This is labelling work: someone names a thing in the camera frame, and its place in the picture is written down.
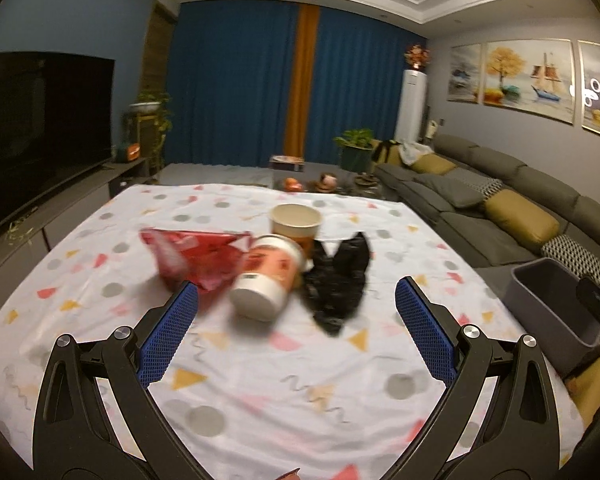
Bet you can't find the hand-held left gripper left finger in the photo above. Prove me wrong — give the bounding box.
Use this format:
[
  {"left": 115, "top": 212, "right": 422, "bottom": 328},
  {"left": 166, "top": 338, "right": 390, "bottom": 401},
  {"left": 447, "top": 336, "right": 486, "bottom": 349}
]
[{"left": 32, "top": 280, "right": 216, "bottom": 480}]

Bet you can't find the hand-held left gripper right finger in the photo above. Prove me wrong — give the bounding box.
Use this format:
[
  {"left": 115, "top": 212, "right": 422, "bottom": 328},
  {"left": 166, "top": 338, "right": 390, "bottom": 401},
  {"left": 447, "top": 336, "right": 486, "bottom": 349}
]
[{"left": 380, "top": 275, "right": 561, "bottom": 480}]

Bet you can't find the grey trash bin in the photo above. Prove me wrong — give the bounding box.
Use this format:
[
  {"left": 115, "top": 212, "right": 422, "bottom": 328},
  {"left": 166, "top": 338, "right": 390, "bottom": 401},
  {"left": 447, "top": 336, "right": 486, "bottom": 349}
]
[{"left": 502, "top": 257, "right": 600, "bottom": 376}]

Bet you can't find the tall orange printed paper cup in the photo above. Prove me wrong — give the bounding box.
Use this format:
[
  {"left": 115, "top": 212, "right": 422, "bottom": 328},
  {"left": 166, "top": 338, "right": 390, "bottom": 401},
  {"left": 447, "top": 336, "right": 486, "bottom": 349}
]
[{"left": 229, "top": 235, "right": 305, "bottom": 322}]

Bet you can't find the black and white patterned cushion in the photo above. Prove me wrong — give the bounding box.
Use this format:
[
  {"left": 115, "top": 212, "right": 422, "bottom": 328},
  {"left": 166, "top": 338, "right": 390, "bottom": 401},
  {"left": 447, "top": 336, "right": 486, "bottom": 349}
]
[
  {"left": 540, "top": 234, "right": 600, "bottom": 286},
  {"left": 447, "top": 167, "right": 503, "bottom": 197}
]

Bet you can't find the red printed plastic bag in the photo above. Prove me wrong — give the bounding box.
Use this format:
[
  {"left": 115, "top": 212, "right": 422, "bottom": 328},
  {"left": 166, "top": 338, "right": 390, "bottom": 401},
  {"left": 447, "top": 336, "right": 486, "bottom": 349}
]
[{"left": 139, "top": 227, "right": 255, "bottom": 293}]

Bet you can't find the mustard yellow fabric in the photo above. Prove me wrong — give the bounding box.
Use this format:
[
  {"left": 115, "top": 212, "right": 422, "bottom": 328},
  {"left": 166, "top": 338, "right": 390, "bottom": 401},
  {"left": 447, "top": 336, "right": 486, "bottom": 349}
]
[{"left": 565, "top": 355, "right": 600, "bottom": 411}]

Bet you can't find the black plastic bag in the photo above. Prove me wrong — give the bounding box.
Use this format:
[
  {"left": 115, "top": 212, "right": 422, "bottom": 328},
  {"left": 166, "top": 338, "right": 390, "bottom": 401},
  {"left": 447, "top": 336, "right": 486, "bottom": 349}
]
[{"left": 300, "top": 231, "right": 373, "bottom": 337}]

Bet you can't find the large mustard cushion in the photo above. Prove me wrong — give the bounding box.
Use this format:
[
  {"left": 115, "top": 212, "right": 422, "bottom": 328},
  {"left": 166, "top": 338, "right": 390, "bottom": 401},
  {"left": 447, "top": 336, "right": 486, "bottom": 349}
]
[{"left": 484, "top": 191, "right": 561, "bottom": 253}]

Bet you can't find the white printed tablecloth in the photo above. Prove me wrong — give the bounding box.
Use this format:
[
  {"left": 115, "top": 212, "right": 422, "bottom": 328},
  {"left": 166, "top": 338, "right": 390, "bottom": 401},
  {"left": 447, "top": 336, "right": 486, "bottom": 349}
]
[{"left": 0, "top": 182, "right": 588, "bottom": 480}]

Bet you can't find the grey cushion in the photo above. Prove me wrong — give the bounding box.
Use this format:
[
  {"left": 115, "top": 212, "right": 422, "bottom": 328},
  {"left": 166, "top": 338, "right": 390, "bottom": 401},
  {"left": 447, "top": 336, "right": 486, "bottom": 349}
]
[{"left": 414, "top": 172, "right": 485, "bottom": 208}]

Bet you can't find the grey sofa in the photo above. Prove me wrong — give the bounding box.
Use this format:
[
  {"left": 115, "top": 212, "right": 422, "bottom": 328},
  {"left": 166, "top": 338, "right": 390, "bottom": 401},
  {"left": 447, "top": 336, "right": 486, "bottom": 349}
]
[{"left": 372, "top": 134, "right": 600, "bottom": 291}]

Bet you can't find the grey television cabinet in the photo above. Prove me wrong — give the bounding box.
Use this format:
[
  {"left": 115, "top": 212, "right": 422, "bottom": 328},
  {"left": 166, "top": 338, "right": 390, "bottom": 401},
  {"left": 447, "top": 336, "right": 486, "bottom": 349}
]
[{"left": 0, "top": 157, "right": 151, "bottom": 291}]

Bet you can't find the small mustard cushion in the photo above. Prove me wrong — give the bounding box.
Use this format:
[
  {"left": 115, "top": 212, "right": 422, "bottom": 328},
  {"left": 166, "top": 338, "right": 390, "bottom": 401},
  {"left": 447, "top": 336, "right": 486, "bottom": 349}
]
[{"left": 411, "top": 154, "right": 458, "bottom": 176}]

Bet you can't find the short orange printed paper cup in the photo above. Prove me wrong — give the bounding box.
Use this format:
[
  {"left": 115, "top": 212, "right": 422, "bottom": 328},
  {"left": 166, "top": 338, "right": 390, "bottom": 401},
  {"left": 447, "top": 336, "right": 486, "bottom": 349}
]
[{"left": 270, "top": 203, "right": 323, "bottom": 261}]

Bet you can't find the white clothing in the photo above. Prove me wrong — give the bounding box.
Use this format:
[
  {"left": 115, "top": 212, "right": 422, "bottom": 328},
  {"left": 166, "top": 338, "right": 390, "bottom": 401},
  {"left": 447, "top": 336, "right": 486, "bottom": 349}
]
[{"left": 400, "top": 141, "right": 433, "bottom": 165}]

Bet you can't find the dark green planter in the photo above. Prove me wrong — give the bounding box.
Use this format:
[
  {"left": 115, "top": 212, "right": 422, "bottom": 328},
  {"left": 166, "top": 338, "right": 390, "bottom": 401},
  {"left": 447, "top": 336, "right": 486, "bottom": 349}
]
[{"left": 341, "top": 146, "right": 372, "bottom": 173}]

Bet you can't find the printed cardboard box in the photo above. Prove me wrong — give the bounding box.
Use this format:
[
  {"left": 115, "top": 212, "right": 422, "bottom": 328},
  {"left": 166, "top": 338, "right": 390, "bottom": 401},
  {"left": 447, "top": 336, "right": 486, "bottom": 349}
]
[{"left": 269, "top": 156, "right": 306, "bottom": 172}]

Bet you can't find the green leafy plant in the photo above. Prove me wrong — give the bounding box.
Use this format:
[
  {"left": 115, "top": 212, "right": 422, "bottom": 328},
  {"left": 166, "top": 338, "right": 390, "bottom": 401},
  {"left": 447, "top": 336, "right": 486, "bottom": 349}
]
[{"left": 334, "top": 129, "right": 376, "bottom": 150}]

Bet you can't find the trailing plant in white pot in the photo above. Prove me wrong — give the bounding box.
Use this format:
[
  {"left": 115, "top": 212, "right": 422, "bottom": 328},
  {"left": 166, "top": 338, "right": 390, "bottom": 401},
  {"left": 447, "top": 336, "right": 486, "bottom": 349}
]
[{"left": 127, "top": 91, "right": 173, "bottom": 171}]

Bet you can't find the white standing air conditioner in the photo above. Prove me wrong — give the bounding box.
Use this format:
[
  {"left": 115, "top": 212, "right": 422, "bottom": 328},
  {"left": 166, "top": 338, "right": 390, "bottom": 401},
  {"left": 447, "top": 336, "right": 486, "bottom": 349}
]
[{"left": 395, "top": 70, "right": 427, "bottom": 143}]

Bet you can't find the black television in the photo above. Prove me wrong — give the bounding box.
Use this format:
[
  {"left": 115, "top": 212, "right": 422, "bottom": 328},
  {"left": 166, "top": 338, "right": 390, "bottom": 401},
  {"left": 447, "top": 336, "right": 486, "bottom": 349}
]
[{"left": 0, "top": 51, "right": 116, "bottom": 243}]

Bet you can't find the tree and sailboat painting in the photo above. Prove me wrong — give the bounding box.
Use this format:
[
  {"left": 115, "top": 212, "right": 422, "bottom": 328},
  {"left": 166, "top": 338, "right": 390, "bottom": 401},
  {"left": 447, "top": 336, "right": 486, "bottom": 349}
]
[{"left": 481, "top": 39, "right": 576, "bottom": 125}]

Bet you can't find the blue curtain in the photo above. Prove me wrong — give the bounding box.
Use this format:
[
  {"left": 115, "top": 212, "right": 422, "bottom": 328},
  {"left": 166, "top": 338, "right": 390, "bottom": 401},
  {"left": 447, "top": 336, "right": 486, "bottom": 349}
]
[
  {"left": 305, "top": 10, "right": 428, "bottom": 165},
  {"left": 165, "top": 1, "right": 301, "bottom": 167}
]

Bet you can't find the small boat painting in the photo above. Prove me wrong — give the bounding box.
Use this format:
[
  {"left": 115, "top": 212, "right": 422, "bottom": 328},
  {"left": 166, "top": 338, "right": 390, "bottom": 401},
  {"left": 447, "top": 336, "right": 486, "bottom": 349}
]
[{"left": 447, "top": 43, "right": 482, "bottom": 104}]

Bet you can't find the red flower decoration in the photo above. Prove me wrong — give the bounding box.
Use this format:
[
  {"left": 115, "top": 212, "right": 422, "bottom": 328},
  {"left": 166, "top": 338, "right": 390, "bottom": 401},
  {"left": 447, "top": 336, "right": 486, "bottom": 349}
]
[{"left": 404, "top": 44, "right": 431, "bottom": 68}]

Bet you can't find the orange curtain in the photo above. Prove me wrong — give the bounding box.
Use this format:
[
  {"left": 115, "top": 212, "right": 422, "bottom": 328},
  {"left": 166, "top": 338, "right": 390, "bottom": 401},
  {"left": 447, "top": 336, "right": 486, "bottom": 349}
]
[{"left": 284, "top": 4, "right": 322, "bottom": 158}]

